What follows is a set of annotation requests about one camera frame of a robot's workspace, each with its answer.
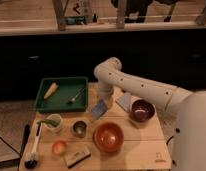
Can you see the metal spoon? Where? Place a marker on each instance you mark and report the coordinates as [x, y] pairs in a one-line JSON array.
[[73, 99]]

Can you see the green plastic tray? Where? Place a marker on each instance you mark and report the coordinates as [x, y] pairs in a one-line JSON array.
[[58, 101]]

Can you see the orange bowl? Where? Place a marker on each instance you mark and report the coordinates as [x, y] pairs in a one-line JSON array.
[[108, 137]]

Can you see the orange plastic cup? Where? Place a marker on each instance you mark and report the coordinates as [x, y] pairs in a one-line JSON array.
[[59, 148]]

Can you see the small metal cup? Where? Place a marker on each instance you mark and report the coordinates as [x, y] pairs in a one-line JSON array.
[[79, 129]]

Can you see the wooden block brush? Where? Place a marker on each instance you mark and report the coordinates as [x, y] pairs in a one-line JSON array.
[[77, 157]]

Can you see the white dish brush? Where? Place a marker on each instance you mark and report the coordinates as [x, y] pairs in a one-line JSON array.
[[31, 158]]

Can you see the yellow corn cob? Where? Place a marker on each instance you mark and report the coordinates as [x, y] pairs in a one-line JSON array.
[[53, 87]]

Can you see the white cup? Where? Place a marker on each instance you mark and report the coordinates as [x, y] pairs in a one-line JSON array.
[[58, 118]]

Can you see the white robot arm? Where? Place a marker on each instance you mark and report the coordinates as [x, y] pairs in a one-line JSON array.
[[189, 149]]

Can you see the green vegetable toy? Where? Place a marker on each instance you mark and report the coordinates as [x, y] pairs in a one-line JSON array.
[[49, 122]]

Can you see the dark red bowl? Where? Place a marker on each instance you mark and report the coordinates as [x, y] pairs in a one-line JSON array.
[[141, 111]]

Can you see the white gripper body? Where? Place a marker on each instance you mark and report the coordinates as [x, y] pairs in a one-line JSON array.
[[105, 93]]

